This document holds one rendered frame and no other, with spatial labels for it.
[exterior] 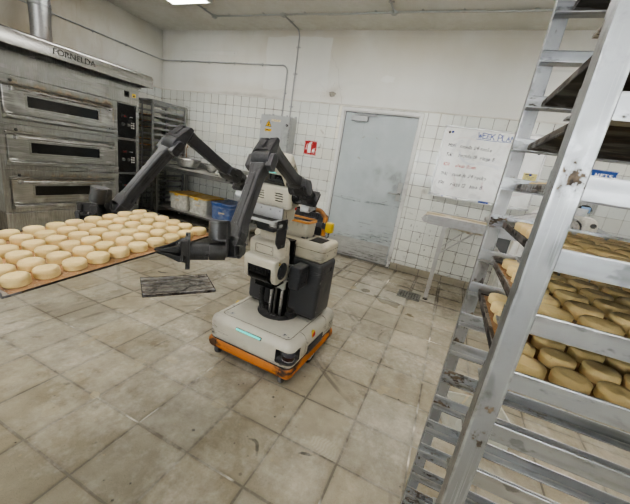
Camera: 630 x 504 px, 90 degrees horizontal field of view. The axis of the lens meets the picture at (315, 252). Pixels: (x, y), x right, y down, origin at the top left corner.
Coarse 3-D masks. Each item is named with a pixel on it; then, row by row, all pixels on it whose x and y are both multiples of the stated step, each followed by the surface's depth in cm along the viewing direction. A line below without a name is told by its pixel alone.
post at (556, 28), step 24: (552, 24) 67; (552, 48) 68; (528, 120) 72; (504, 168) 77; (504, 192) 76; (480, 264) 82; (456, 336) 88; (456, 360) 89; (432, 408) 94; (408, 480) 104
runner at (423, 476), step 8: (416, 472) 100; (424, 472) 99; (416, 480) 98; (424, 480) 99; (432, 480) 99; (440, 480) 98; (432, 488) 96; (440, 488) 97; (472, 496) 95; (480, 496) 94
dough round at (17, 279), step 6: (6, 276) 66; (12, 276) 67; (18, 276) 67; (24, 276) 67; (30, 276) 68; (0, 282) 65; (6, 282) 65; (12, 282) 65; (18, 282) 66; (24, 282) 67; (30, 282) 68; (6, 288) 66; (12, 288) 66
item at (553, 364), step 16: (496, 304) 70; (496, 320) 65; (528, 336) 62; (528, 352) 52; (544, 352) 52; (560, 352) 53; (576, 352) 55; (592, 352) 55; (528, 368) 46; (544, 368) 47; (560, 368) 48; (576, 368) 53; (592, 368) 49; (608, 368) 50; (624, 368) 52; (560, 384) 46; (576, 384) 44; (592, 384) 45; (608, 384) 46; (624, 384) 49; (608, 400) 44; (624, 400) 42
